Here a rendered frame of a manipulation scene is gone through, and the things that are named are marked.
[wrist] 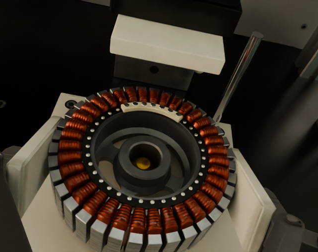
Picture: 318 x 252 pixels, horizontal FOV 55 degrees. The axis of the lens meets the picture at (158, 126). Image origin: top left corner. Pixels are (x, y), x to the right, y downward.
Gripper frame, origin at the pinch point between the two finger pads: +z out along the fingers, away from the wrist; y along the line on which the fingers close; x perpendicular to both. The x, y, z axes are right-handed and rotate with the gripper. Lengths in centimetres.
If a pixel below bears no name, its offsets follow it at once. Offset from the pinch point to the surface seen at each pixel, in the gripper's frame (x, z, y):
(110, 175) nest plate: -2.2, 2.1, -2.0
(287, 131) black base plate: 1.1, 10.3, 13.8
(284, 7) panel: 13.1, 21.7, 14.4
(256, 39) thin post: 8.6, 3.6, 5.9
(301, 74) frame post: 6.1, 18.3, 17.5
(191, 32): 8.2, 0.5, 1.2
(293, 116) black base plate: 2.2, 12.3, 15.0
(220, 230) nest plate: -3.6, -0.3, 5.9
